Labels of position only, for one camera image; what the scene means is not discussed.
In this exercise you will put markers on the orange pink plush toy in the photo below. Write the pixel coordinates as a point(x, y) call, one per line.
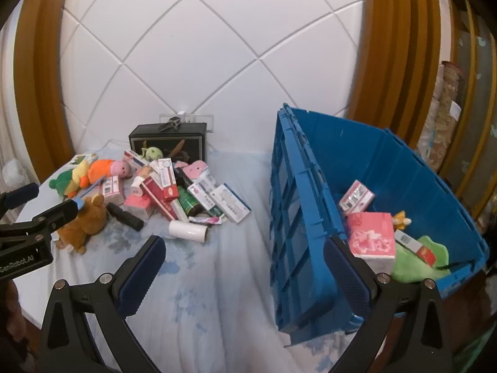
point(105, 170)

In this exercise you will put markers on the large white medicine box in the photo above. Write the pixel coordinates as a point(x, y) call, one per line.
point(232, 203)

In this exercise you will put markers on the pale green round plush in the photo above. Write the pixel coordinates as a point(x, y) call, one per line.
point(153, 152)

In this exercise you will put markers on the white red medicine box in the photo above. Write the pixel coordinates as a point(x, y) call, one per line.
point(167, 176)

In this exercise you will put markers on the small white medicine box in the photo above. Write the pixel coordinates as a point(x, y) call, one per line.
point(202, 196)

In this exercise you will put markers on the long red medicine box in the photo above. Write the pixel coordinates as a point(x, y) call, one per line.
point(157, 198)

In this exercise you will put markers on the black metal clip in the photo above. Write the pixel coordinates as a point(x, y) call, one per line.
point(171, 123)

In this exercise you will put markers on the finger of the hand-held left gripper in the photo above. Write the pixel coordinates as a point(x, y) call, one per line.
point(64, 209)
point(23, 194)

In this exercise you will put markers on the white wall socket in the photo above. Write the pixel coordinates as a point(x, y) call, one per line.
point(200, 118)

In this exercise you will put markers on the white green card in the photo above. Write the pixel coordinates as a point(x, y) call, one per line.
point(82, 159)

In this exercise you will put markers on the green plush cloth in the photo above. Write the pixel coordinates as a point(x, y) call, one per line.
point(411, 268)

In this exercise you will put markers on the glass sliding door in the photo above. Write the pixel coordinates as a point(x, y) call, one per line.
point(479, 105)

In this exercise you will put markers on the blue plastic crate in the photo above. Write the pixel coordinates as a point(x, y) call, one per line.
point(303, 221)

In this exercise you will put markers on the green bottle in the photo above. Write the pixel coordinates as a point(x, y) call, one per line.
point(189, 202)

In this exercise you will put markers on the small white red box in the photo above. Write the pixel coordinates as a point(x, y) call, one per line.
point(417, 246)

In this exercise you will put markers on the white blue medicine box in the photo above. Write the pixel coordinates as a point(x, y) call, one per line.
point(136, 159)

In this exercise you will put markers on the brown wooden pillar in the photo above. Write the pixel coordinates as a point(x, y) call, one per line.
point(396, 46)
point(39, 66)

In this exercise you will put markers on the pink white card box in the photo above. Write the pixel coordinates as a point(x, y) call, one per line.
point(112, 188)

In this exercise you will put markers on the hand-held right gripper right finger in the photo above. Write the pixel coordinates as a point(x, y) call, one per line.
point(345, 279)

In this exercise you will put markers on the white curtain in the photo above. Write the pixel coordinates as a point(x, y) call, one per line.
point(7, 124)

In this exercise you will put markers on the brown teddy bear plush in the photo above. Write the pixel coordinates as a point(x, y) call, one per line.
point(87, 221)

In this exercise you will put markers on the black gift box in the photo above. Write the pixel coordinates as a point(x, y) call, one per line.
point(167, 140)

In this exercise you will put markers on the pink blue pig plush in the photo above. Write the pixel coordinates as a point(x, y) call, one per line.
point(196, 170)

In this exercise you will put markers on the rolled patterned fabrics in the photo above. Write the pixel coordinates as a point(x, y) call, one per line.
point(442, 116)

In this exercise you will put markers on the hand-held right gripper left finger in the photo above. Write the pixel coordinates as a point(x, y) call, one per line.
point(141, 276)

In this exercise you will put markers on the white paper roll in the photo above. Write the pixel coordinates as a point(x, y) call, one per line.
point(188, 232)

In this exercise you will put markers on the pink floral tissue pack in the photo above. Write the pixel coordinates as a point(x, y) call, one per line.
point(371, 237)

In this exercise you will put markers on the yellow duck plush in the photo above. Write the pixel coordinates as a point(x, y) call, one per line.
point(79, 176)

